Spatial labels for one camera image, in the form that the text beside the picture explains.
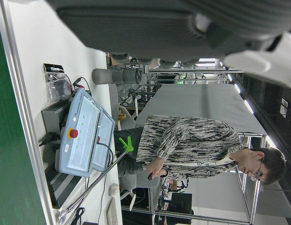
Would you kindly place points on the left robot hand grey white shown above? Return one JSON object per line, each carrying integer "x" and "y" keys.
{"x": 147, "y": 25}

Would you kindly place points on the grey metal box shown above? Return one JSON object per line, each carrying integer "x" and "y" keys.
{"x": 54, "y": 114}

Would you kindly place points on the black finned power box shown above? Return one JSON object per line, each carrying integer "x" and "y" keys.
{"x": 63, "y": 185}

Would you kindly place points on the grey cylinder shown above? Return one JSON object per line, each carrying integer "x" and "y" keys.
{"x": 117, "y": 76}

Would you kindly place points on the red black clip lead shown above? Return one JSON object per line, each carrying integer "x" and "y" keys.
{"x": 77, "y": 82}

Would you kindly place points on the grey partition board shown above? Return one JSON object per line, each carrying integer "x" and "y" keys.
{"x": 206, "y": 100}

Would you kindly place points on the clear bag with black header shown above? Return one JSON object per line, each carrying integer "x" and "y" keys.
{"x": 55, "y": 84}

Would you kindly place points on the person in patterned sweater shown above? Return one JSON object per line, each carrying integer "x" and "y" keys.
{"x": 183, "y": 140}

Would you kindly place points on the green clamp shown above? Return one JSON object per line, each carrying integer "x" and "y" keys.
{"x": 128, "y": 145}

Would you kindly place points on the teach pendant with red button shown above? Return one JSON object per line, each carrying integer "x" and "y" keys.
{"x": 82, "y": 136}

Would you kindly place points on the black power plug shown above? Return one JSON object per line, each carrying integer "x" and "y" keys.
{"x": 48, "y": 138}

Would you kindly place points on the white computer mouse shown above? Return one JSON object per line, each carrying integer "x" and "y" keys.
{"x": 113, "y": 189}

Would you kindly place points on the green conveyor belt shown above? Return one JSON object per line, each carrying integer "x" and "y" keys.
{"x": 9, "y": 140}

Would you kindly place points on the black background monitor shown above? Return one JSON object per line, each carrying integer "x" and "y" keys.
{"x": 181, "y": 202}

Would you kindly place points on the white keyboard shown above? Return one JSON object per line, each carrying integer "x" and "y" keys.
{"x": 112, "y": 213}

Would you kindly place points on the silver metal post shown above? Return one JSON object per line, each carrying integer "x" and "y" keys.
{"x": 94, "y": 185}

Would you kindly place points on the silver frame rack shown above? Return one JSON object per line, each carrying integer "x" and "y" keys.
{"x": 253, "y": 199}

